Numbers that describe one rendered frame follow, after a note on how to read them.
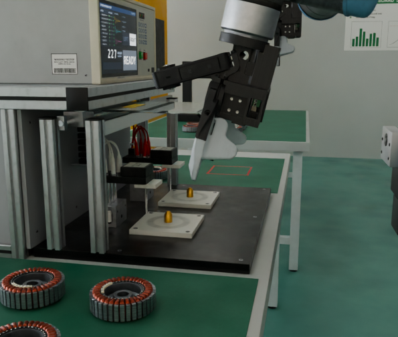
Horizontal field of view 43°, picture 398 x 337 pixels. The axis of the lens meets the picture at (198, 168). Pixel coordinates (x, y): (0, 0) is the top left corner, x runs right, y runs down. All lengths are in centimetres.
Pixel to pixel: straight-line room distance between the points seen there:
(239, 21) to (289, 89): 579
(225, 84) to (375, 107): 588
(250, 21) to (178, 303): 49
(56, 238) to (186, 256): 28
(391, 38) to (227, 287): 574
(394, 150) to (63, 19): 85
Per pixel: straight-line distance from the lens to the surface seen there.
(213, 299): 94
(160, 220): 126
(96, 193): 107
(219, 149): 69
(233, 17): 71
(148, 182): 122
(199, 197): 147
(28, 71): 124
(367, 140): 659
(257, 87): 72
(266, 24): 71
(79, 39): 118
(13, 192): 114
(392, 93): 657
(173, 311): 90
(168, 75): 73
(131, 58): 136
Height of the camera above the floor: 116
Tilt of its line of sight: 12 degrees down
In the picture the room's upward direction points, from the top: straight up
